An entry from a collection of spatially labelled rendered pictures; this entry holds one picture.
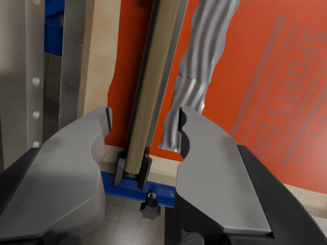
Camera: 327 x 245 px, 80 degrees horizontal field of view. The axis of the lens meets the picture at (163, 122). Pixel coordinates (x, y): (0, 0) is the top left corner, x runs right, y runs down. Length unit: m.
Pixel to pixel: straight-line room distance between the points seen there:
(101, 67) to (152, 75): 0.15
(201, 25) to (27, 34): 0.30
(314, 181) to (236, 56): 0.39
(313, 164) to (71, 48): 0.60
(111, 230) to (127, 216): 0.26
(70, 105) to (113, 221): 1.79
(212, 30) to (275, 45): 0.13
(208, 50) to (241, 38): 0.06
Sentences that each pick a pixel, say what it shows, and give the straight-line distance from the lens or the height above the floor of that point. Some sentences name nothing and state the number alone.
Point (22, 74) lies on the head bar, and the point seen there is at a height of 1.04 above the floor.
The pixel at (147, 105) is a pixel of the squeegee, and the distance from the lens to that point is 0.33.
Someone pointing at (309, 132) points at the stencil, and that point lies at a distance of 0.56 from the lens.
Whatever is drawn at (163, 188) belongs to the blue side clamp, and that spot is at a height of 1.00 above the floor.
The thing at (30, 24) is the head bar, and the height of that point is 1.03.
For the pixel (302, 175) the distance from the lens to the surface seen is 0.62.
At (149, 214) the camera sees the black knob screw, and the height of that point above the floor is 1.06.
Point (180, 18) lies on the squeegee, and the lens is 0.38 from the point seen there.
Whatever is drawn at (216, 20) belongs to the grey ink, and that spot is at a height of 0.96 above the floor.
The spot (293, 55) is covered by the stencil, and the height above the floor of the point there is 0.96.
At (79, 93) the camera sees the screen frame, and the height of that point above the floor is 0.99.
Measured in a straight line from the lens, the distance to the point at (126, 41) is 0.43.
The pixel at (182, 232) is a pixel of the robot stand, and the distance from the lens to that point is 0.75.
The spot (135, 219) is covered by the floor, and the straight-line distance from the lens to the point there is 2.09.
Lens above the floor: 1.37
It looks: 68 degrees down
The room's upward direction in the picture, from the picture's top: 177 degrees counter-clockwise
